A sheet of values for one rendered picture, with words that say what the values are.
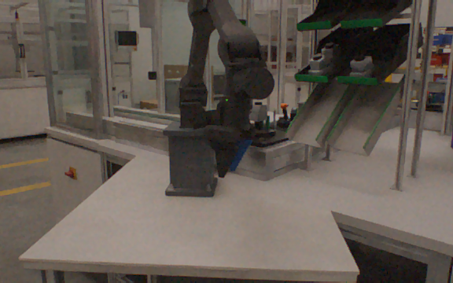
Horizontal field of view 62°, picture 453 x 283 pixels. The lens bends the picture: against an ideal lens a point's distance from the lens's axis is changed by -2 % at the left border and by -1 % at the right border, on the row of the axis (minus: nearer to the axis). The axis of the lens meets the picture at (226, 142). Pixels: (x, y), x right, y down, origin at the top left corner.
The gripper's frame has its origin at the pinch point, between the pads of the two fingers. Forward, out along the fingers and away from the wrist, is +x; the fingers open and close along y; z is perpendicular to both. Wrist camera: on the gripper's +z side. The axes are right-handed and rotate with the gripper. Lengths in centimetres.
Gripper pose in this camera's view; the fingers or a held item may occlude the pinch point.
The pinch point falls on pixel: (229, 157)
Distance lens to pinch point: 77.5
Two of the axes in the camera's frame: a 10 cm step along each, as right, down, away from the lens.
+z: -9.6, -1.5, 2.5
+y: -2.7, 0.8, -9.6
